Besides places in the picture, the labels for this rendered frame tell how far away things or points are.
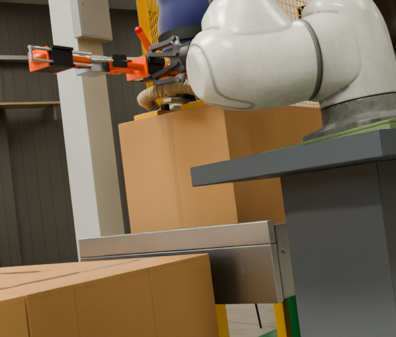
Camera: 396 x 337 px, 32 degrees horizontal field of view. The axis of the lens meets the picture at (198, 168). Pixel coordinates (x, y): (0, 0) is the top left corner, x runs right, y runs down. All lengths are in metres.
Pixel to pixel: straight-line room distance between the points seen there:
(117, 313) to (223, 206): 0.53
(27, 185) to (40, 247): 0.92
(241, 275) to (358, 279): 0.63
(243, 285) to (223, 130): 0.43
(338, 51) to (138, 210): 1.03
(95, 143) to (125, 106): 8.24
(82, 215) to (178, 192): 1.22
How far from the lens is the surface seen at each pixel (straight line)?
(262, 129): 2.09
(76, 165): 3.21
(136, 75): 2.03
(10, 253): 10.27
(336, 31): 1.31
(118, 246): 2.11
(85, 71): 1.88
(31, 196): 10.56
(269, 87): 1.25
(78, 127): 3.20
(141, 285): 1.62
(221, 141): 1.94
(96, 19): 3.28
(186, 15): 2.19
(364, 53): 1.32
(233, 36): 1.24
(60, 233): 10.69
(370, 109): 1.31
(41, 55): 1.77
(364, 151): 1.05
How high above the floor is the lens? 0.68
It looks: 3 degrees up
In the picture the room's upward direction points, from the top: 7 degrees counter-clockwise
